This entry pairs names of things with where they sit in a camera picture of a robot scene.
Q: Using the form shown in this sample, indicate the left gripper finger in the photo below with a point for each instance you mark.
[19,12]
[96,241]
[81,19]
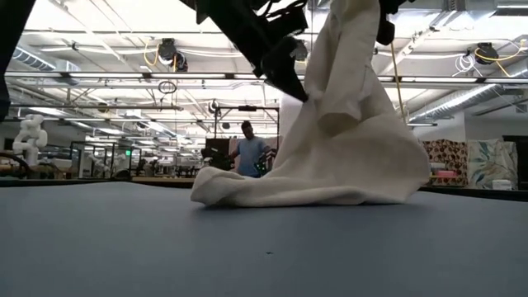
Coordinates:
[282,68]

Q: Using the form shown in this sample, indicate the white checked towel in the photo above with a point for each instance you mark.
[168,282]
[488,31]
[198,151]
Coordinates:
[350,165]

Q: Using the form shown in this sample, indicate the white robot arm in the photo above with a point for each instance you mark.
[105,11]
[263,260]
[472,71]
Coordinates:
[31,138]

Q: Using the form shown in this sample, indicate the person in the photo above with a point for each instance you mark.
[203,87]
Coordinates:
[249,156]

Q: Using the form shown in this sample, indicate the brown floral fabric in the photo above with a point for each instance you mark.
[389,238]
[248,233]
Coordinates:
[447,154]

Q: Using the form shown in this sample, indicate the pink box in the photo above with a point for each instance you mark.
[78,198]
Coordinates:
[447,174]

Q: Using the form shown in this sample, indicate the teal leaf fabric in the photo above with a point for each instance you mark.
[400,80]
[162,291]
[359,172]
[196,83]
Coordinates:
[491,161]

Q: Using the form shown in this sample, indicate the black cabinet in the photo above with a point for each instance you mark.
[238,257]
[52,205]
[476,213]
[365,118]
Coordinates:
[523,161]

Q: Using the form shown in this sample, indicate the white container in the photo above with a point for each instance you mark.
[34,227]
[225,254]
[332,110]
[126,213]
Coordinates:
[502,185]

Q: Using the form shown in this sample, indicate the blue table mat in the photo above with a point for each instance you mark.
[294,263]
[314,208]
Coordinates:
[165,247]

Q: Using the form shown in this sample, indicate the black rig frame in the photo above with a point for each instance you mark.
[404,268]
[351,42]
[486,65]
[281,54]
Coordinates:
[247,108]

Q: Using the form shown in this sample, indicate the long ceiling light rail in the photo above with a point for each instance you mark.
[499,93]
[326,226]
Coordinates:
[189,76]

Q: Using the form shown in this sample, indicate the silver air duct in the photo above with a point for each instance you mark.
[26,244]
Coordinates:
[462,99]
[33,61]

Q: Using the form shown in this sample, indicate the black cell frame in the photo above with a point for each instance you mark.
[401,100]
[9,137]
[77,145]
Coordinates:
[71,161]

